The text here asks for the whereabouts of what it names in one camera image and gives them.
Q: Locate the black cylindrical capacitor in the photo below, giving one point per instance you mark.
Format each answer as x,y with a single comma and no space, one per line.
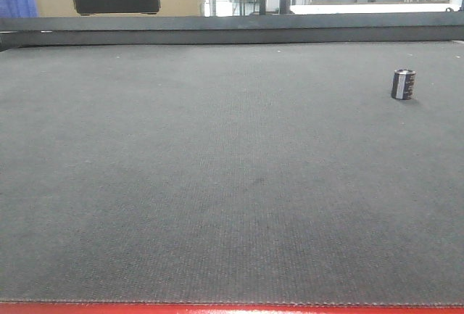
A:
402,84

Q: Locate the dark grey table mat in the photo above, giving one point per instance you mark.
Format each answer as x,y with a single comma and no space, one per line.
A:
276,174

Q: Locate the cardboard box with black label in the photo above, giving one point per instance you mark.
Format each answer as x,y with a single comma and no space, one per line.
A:
125,8

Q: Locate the blue crate in background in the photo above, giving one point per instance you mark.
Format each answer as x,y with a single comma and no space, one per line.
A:
18,8

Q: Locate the black table rear rail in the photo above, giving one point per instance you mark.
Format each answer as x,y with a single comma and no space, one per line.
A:
254,29

